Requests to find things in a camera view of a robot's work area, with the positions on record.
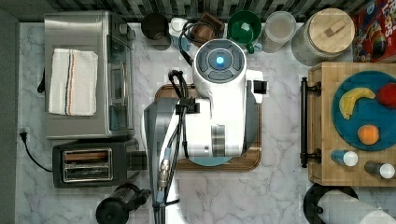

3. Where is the yellow banana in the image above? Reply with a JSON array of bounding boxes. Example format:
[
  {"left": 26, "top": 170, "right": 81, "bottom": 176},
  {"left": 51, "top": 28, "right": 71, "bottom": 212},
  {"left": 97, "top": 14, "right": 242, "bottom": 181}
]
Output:
[{"left": 339, "top": 88, "right": 375, "bottom": 119}]

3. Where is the black two-slot toaster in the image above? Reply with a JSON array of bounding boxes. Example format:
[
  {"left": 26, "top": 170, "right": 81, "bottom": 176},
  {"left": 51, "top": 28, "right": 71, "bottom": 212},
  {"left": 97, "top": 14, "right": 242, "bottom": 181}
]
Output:
[{"left": 52, "top": 139, "right": 148, "bottom": 189}]

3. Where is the wooden crate black handle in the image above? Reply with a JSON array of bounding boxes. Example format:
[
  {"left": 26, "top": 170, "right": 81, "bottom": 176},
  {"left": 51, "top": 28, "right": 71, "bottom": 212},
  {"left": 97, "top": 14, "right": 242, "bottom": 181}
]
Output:
[{"left": 301, "top": 63, "right": 395, "bottom": 187}]

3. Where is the stainless steel toaster oven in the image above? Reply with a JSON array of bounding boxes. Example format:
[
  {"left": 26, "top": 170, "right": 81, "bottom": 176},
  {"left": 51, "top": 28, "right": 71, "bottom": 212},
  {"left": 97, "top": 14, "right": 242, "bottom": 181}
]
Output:
[{"left": 45, "top": 10, "right": 134, "bottom": 140}]

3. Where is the white striped folded towel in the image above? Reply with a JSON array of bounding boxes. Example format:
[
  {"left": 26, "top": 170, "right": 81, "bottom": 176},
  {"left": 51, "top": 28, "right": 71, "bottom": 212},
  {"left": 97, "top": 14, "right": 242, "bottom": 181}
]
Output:
[{"left": 49, "top": 49, "right": 98, "bottom": 116}]

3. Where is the wooden serving tray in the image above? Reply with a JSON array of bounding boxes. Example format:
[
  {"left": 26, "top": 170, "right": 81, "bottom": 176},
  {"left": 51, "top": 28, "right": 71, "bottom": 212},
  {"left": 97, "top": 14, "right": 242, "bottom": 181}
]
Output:
[{"left": 142, "top": 85, "right": 262, "bottom": 172}]

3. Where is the clear plastic cup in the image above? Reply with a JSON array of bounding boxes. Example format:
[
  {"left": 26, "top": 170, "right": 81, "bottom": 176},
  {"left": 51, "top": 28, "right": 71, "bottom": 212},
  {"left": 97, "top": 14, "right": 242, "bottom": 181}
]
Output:
[{"left": 262, "top": 11, "right": 297, "bottom": 53}]

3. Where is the white blue bottle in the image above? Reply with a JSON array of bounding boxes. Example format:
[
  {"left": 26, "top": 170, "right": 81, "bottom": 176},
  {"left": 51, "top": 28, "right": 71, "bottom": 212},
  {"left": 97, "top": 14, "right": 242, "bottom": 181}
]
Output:
[{"left": 169, "top": 18, "right": 191, "bottom": 51}]

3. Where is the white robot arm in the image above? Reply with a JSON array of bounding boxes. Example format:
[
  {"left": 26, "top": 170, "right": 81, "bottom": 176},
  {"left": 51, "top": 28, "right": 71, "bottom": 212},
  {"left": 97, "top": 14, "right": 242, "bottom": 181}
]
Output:
[{"left": 141, "top": 38, "right": 267, "bottom": 224}]

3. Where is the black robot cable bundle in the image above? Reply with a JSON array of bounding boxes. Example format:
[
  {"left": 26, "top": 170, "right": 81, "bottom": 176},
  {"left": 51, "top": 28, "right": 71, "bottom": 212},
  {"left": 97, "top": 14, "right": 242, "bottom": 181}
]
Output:
[{"left": 152, "top": 18, "right": 219, "bottom": 224}]

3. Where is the light blue plate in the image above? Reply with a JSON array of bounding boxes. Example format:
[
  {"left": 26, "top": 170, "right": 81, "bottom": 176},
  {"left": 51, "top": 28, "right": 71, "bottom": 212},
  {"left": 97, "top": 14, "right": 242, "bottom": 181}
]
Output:
[{"left": 190, "top": 157, "right": 232, "bottom": 167}]

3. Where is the teal round plate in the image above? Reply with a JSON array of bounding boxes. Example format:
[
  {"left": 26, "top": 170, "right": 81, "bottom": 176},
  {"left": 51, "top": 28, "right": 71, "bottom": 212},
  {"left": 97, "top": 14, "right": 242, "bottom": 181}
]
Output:
[{"left": 332, "top": 71, "right": 396, "bottom": 151}]

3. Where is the red apple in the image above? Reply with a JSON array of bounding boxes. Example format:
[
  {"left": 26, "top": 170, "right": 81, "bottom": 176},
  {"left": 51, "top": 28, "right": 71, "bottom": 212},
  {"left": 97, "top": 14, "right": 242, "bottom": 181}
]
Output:
[{"left": 377, "top": 83, "right": 396, "bottom": 108}]

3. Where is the brown wooden box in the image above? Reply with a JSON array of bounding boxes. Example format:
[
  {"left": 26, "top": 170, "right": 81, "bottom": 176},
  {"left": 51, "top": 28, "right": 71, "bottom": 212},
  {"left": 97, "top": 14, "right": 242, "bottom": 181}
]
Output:
[{"left": 190, "top": 12, "right": 225, "bottom": 47}]

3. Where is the white paper towel roll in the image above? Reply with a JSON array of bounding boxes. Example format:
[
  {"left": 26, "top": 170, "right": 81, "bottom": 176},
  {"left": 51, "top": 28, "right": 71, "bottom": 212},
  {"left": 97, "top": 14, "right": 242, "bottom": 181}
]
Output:
[{"left": 318, "top": 190, "right": 396, "bottom": 224}]

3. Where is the brown toast slice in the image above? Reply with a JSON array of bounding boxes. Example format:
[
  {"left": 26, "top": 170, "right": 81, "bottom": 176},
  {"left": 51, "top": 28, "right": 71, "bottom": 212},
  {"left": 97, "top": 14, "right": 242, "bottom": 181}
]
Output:
[{"left": 64, "top": 151, "right": 107, "bottom": 161}]

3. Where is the blue shaker white cap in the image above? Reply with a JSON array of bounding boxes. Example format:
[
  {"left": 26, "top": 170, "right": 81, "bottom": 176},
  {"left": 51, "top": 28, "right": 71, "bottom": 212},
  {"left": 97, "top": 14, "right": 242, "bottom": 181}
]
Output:
[{"left": 331, "top": 150, "right": 359, "bottom": 167}]

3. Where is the black toaster power cord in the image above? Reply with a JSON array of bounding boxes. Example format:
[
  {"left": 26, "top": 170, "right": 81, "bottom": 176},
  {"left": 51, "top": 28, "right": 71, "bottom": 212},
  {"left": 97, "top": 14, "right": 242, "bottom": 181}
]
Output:
[{"left": 19, "top": 131, "right": 53, "bottom": 173}]

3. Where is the dark brown mug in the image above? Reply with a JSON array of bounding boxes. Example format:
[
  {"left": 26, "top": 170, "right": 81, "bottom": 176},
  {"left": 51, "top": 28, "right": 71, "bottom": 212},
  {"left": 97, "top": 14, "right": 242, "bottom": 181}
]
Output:
[{"left": 141, "top": 12, "right": 169, "bottom": 40}]

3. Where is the glass jar wooden lid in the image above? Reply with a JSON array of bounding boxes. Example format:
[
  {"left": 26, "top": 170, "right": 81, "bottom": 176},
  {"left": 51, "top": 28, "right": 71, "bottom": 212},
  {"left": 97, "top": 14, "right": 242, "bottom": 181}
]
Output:
[{"left": 291, "top": 8, "right": 355, "bottom": 66}]

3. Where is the black paper towel holder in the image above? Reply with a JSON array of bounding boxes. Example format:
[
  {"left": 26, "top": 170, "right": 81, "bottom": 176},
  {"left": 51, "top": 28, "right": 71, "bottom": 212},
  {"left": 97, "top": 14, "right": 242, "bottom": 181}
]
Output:
[{"left": 303, "top": 183, "right": 358, "bottom": 224}]

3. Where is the grey shaker white cap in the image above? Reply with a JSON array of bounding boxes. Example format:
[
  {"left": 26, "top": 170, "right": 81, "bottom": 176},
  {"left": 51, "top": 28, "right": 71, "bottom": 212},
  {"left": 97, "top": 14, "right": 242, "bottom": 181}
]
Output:
[{"left": 364, "top": 161, "right": 395, "bottom": 179}]

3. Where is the colourful cereal box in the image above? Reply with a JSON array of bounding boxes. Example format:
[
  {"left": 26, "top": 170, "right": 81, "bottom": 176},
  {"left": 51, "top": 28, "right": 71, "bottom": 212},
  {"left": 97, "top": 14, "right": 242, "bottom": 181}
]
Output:
[{"left": 352, "top": 0, "right": 396, "bottom": 63}]

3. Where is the green mug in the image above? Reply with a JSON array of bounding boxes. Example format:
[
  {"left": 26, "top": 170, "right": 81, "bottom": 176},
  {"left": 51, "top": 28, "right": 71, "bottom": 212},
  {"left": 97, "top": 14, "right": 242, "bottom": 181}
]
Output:
[{"left": 227, "top": 10, "right": 262, "bottom": 54}]

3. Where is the orange fruit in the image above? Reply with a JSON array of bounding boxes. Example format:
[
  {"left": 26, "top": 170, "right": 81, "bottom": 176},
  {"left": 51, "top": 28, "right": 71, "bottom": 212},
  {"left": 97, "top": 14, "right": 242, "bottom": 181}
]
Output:
[{"left": 358, "top": 124, "right": 379, "bottom": 146}]

